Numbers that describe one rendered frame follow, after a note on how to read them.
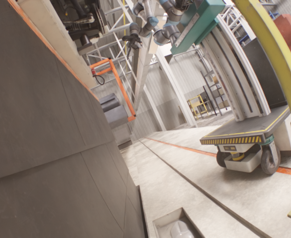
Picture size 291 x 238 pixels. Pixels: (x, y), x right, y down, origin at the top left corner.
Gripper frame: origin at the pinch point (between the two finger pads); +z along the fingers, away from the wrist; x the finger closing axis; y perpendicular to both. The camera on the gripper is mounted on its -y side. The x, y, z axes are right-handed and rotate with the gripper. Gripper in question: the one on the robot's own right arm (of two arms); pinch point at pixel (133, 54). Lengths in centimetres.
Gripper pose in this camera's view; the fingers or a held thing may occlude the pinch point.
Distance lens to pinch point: 124.9
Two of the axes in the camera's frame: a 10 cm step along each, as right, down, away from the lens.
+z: 0.7, 9.5, -3.0
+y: 7.5, 1.5, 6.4
